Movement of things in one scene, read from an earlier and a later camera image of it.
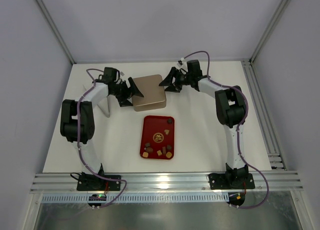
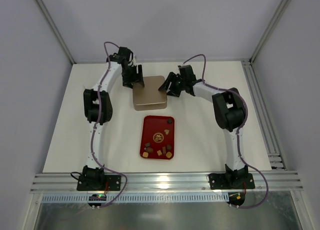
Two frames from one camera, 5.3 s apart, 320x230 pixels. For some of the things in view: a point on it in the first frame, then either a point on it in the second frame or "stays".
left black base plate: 96,183 stays
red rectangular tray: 157,137 stays
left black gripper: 124,92 -> 132,76
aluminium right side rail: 270,138 stays
